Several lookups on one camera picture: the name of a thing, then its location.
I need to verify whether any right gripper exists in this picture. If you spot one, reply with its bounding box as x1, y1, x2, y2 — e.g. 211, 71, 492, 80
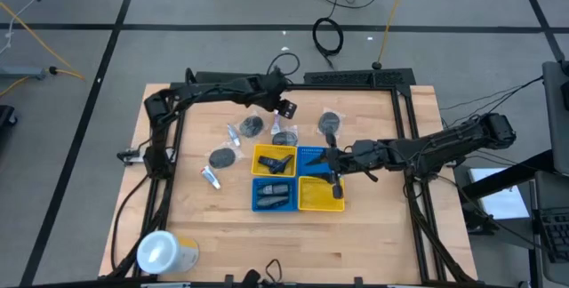
305, 132, 393, 200

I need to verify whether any black disc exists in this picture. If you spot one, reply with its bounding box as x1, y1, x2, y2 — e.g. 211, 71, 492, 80
207, 143, 244, 170
238, 112, 266, 140
316, 108, 346, 137
270, 125, 300, 147

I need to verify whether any blue slotted plastic basket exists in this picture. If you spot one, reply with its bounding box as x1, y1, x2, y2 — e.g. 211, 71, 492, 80
251, 176, 300, 213
296, 145, 333, 178

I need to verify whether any yellow slotted plastic basket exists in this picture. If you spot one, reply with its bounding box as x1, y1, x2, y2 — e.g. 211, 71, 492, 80
297, 175, 346, 213
251, 143, 298, 179

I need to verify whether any black plastic razor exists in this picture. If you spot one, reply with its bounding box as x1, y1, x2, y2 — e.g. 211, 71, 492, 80
269, 154, 295, 175
257, 155, 281, 169

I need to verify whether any black perforated plate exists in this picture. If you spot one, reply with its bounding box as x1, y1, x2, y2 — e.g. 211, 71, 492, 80
304, 68, 417, 87

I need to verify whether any black metal clamp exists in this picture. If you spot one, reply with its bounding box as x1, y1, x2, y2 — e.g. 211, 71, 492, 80
116, 148, 148, 167

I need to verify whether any white flat panel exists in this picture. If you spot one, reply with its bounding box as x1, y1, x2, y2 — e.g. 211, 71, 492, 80
469, 167, 530, 220

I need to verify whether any white and yellow wipes canister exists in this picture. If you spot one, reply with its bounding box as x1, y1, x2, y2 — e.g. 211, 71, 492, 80
136, 229, 200, 276

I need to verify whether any black computer keyboard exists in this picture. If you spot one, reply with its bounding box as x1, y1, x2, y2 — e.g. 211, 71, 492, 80
535, 207, 569, 265

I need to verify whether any grey power strip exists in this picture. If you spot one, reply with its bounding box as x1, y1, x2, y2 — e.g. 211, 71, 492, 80
0, 66, 48, 80

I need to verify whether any black floor object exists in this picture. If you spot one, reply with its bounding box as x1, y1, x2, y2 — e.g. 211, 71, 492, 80
0, 104, 19, 129

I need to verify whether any black aluminium table frame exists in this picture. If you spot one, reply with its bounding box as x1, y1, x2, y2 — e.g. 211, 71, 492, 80
106, 68, 479, 288

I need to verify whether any black coiled floor cable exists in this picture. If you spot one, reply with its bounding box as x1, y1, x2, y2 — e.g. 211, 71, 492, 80
310, 16, 346, 69

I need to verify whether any black looped cable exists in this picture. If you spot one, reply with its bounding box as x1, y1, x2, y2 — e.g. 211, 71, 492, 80
265, 259, 285, 284

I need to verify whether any black table-level camera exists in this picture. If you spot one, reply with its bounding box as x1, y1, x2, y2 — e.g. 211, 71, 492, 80
239, 268, 263, 288

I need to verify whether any yellow hanging cable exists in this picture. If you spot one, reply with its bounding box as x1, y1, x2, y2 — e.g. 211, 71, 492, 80
372, 0, 413, 70

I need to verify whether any yellow floor cable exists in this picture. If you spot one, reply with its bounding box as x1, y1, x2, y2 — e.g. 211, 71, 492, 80
0, 2, 85, 98

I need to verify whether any white floor cable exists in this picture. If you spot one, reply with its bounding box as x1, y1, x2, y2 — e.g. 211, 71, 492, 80
0, 0, 61, 56

